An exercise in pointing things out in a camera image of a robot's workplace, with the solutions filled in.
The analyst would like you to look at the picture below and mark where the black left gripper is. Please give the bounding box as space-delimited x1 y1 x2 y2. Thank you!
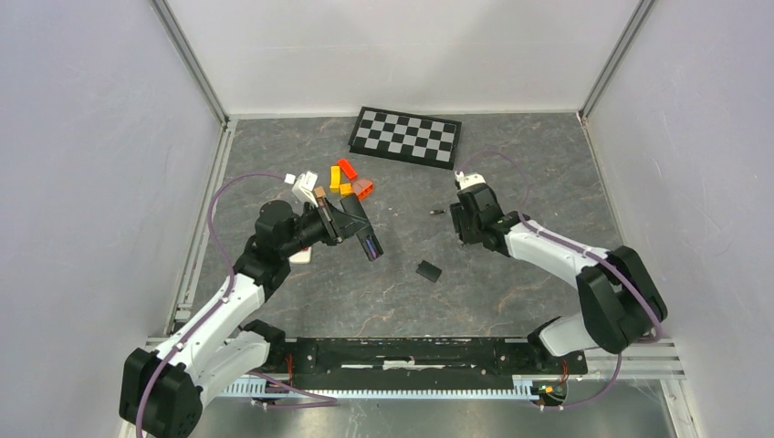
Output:
280 195 370 258

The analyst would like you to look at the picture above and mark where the blue purple AAA battery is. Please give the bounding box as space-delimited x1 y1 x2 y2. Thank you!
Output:
366 239 380 260

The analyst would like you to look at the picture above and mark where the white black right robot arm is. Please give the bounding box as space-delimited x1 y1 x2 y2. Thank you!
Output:
450 182 668 372

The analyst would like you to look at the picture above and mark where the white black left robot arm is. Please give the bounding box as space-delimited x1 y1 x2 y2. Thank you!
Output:
119 194 383 437

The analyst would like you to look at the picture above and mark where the orange toy block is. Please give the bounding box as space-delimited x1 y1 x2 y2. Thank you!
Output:
351 178 374 201

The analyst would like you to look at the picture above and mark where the yellow toy block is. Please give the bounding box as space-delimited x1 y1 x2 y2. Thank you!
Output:
329 165 341 193

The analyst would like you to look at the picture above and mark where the red toy block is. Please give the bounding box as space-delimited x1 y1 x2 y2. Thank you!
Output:
337 158 358 181

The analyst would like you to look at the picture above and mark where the black white checkerboard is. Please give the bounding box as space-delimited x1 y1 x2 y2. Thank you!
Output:
348 107 462 170

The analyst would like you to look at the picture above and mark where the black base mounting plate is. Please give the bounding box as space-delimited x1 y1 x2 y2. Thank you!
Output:
259 337 588 391

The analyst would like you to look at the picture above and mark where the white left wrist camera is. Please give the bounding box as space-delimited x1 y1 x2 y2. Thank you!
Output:
284 171 319 207

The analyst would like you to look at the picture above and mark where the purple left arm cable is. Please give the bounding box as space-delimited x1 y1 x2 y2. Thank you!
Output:
133 172 298 438

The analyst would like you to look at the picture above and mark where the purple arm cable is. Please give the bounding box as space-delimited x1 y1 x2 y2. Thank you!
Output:
455 150 665 411
133 172 298 438

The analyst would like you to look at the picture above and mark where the grey slotted cable duct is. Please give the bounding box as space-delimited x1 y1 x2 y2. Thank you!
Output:
220 376 539 402

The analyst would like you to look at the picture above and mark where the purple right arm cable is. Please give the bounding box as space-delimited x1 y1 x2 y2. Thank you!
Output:
455 150 665 411

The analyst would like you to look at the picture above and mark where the aluminium frame rail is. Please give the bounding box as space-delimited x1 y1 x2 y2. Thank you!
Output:
584 338 685 381

